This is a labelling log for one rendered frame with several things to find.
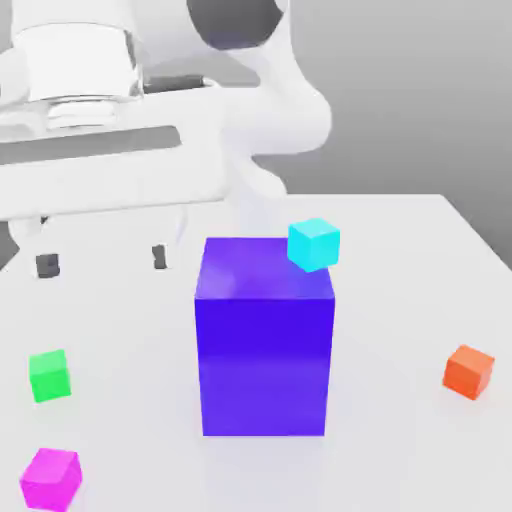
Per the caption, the small magenta cube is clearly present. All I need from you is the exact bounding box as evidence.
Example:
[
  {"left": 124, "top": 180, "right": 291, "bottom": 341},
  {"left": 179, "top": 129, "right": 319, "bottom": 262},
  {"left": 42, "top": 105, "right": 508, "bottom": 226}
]
[{"left": 19, "top": 447, "right": 84, "bottom": 512}]

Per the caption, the small green cube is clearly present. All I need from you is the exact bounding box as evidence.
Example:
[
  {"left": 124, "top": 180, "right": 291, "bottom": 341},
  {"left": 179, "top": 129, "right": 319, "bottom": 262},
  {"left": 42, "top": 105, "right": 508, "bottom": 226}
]
[{"left": 28, "top": 348, "right": 73, "bottom": 404}]

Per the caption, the small cyan cube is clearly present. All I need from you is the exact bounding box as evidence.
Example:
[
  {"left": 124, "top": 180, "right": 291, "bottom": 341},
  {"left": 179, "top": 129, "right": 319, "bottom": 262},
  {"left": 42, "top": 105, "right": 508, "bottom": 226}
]
[{"left": 286, "top": 217, "right": 342, "bottom": 274}]

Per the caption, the small orange cube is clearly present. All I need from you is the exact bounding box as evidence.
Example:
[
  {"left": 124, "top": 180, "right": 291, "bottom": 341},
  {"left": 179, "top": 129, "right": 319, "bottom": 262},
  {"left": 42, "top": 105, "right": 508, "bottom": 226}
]
[{"left": 441, "top": 344, "right": 497, "bottom": 402}]

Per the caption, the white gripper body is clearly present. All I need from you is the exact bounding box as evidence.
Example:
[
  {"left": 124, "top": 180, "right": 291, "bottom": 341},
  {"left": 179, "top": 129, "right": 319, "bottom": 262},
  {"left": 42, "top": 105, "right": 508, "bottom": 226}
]
[{"left": 0, "top": 113, "right": 235, "bottom": 222}]

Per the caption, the large blue box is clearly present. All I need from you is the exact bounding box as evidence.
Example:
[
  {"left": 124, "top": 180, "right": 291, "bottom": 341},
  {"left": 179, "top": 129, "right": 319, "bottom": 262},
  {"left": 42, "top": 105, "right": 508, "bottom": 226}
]
[{"left": 194, "top": 236, "right": 336, "bottom": 438}]

